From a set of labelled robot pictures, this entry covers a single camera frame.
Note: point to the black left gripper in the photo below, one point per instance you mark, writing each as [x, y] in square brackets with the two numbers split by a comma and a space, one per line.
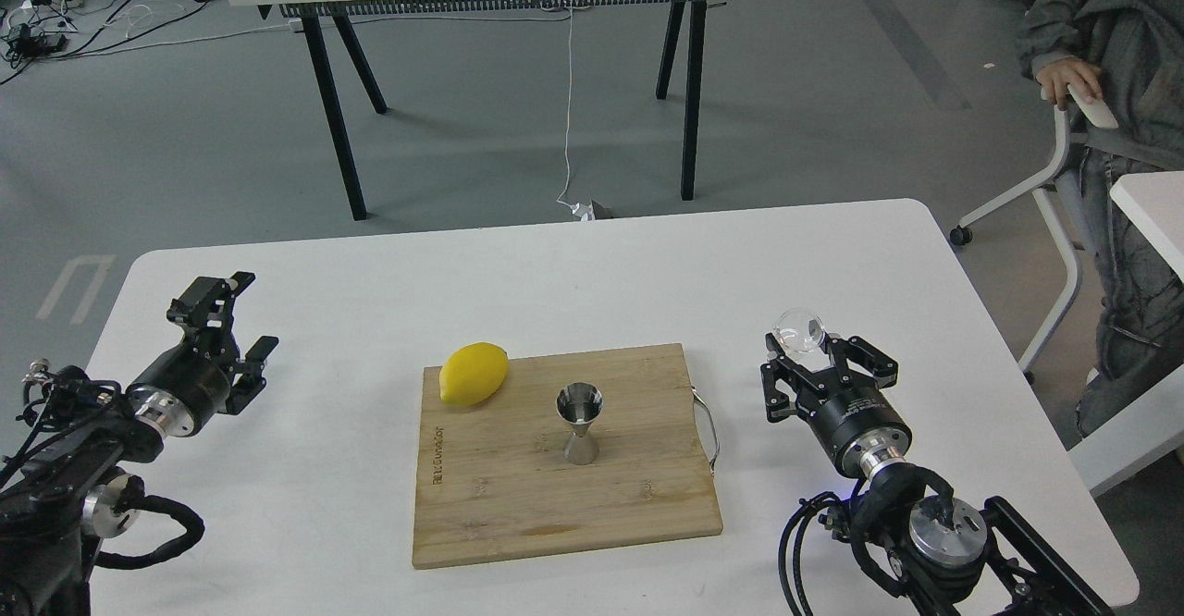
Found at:
[179, 393]

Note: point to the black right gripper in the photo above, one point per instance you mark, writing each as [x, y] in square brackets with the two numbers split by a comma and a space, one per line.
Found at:
[843, 405]

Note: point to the small clear glass cup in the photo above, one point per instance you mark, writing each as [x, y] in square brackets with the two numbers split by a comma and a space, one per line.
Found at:
[799, 330]

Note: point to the steel double jigger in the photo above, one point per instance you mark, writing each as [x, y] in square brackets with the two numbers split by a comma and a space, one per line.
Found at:
[579, 405]

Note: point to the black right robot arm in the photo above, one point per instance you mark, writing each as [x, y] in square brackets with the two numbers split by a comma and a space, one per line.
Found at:
[906, 528]

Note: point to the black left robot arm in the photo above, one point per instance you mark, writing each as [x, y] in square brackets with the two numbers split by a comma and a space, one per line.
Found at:
[68, 503]

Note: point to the person's hand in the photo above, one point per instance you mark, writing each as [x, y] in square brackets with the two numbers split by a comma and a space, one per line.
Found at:
[1057, 79]

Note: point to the yellow lemon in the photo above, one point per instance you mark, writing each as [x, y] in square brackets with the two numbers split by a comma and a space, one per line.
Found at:
[472, 374]

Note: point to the bamboo cutting board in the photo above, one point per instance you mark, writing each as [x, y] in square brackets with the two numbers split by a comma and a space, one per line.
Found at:
[493, 483]

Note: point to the white office chair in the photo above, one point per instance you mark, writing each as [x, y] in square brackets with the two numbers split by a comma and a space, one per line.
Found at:
[1055, 191]

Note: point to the white background table black legs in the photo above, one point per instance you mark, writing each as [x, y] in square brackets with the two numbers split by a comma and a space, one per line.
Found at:
[310, 13]

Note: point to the person in grey hoodie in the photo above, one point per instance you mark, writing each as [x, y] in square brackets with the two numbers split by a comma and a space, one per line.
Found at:
[1138, 45]

